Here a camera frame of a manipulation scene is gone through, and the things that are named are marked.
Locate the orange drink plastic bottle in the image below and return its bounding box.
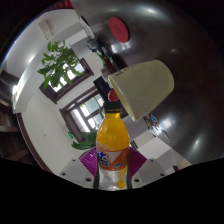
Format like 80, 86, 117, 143
95, 99, 131, 191

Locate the potted plant in white pot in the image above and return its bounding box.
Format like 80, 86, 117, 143
70, 129, 98, 151
37, 40, 86, 89

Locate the flat round red coaster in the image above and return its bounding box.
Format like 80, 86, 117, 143
107, 16, 130, 44

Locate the black round device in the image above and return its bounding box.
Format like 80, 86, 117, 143
87, 38, 101, 51

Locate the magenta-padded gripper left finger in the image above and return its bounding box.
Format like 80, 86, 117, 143
59, 148, 99, 190

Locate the white printed magazine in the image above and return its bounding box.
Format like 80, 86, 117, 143
78, 14, 96, 39

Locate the dark framed window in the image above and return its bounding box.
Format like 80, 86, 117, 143
39, 58, 94, 104

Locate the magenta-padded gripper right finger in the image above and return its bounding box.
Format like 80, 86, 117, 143
128, 146, 168, 189

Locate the pale yellow cup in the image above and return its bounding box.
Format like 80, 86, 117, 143
107, 59, 175, 123

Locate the red carpeted staircase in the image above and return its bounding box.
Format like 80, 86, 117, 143
49, 0, 74, 11

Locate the dark wooden double door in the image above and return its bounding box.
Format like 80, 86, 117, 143
59, 87, 111, 143

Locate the white wall radiator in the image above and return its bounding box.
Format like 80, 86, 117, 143
38, 19, 54, 39

